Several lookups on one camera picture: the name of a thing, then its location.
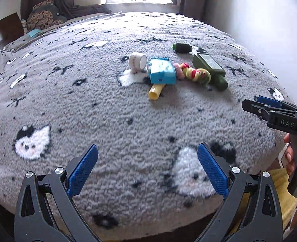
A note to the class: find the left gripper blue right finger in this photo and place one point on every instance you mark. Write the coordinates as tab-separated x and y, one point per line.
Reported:
218	178

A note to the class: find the teal item on bed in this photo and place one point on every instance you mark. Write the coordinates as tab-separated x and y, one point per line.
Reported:
34	33

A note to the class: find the black thread spool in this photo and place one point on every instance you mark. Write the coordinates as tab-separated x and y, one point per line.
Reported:
182	48

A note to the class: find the large green bottle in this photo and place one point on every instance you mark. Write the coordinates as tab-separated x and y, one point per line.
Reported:
215	73

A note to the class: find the grey cat pattern blanket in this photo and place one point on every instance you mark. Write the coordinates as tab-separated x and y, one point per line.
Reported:
72	87

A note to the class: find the brown patterned pillow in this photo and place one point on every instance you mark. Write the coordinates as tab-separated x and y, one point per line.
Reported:
44	15

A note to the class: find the person's right hand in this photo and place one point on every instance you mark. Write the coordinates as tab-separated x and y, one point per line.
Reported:
289	156

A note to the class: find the dark wooden headboard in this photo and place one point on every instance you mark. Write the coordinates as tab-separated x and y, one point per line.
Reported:
10	29

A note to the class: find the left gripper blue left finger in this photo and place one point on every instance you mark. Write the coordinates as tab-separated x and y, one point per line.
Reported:
79	169

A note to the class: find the colourful hair scrunchies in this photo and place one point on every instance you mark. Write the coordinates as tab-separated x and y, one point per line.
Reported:
200	75

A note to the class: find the small yellow tube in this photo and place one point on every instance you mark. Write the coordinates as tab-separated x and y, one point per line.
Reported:
155	91

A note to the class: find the blue tissue packet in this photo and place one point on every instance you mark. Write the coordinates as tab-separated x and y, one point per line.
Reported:
161	71

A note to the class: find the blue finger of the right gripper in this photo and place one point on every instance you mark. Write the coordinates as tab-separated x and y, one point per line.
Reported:
270	102
266	112

